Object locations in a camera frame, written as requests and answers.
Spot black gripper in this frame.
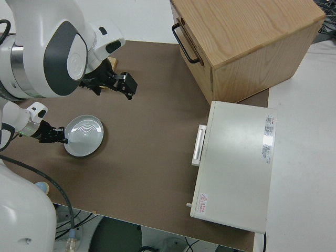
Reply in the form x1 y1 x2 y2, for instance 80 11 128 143
113 71 139 101
51 127 70 144

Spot gray round plate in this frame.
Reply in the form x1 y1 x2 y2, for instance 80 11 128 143
64 114 104 158

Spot wooden mug tree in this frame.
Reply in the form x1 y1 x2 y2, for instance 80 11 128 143
101 57 118 90

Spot dark round stool base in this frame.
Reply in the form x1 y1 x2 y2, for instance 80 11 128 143
90 217 143 252

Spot white toaster oven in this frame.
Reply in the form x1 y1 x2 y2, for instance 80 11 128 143
185 100 278 234

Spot wooden drawer cabinet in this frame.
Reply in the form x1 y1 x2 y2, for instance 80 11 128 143
169 0 326 103

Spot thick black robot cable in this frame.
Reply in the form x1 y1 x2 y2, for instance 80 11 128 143
0 154 80 252

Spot black cabinet handle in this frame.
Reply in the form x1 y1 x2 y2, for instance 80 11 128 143
172 23 201 65

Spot black floor cables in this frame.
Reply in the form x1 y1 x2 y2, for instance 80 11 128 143
54 206 96 241

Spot black background cables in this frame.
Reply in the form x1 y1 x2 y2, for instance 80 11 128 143
316 0 336 47

